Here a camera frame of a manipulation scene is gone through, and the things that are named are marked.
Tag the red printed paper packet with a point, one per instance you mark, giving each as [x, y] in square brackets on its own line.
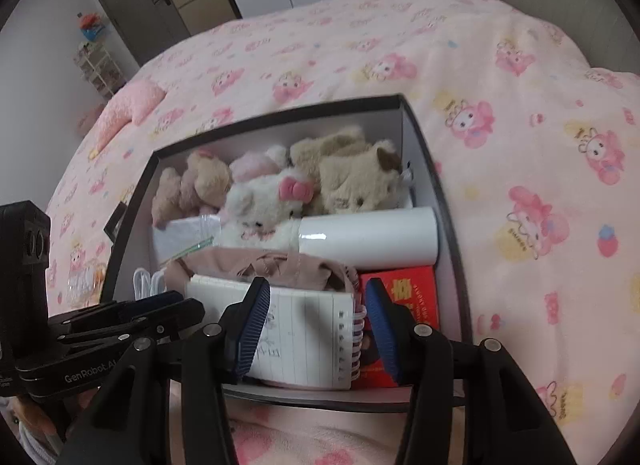
[415, 295]

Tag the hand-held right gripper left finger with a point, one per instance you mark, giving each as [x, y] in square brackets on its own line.
[252, 325]

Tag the taupe cloth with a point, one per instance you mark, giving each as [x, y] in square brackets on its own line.
[300, 265]

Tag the white cat plush pink bow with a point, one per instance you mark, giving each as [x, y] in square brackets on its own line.
[260, 205]

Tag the beige cat plush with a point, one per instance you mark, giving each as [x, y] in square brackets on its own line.
[350, 180]

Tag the red and blue toy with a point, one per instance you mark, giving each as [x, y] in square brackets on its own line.
[92, 25]

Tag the pink plush pillow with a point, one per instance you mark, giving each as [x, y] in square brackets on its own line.
[130, 105]

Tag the black square display frame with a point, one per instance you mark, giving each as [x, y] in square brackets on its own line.
[114, 225]

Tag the person's left forearm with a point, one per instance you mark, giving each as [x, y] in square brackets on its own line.
[40, 447]

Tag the dark grey door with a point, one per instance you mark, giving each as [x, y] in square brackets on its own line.
[130, 5]

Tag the black cardboard box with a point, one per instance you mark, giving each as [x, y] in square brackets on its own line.
[450, 255]

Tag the pink printed blanket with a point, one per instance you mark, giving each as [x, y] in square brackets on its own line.
[500, 95]

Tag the grey-green padded headboard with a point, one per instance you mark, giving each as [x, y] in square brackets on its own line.
[550, 10]

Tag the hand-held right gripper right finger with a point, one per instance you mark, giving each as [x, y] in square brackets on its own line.
[382, 325]

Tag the tan bear plush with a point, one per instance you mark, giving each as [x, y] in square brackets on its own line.
[205, 180]

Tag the white rack shelf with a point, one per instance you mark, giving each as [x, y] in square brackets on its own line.
[100, 70]

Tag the beige fluffy plush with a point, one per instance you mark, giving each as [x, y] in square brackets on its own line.
[320, 147]

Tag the white cylindrical bottle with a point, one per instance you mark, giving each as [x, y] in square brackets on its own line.
[370, 240]

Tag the person's left hand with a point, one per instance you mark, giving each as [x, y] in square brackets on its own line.
[30, 415]

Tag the pink round cushion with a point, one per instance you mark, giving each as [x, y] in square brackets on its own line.
[90, 122]

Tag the light pink plush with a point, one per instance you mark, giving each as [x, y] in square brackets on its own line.
[255, 165]

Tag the clear bag of green swabs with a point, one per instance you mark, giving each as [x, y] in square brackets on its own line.
[210, 230]

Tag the pink-tan bear plush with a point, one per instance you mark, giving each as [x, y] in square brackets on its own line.
[167, 195]

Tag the beige cabinet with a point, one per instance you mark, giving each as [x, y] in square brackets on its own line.
[200, 0]

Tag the white spiral notebook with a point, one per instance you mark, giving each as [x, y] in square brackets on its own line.
[305, 330]

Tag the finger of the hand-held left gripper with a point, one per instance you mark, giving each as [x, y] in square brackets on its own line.
[175, 315]
[150, 305]

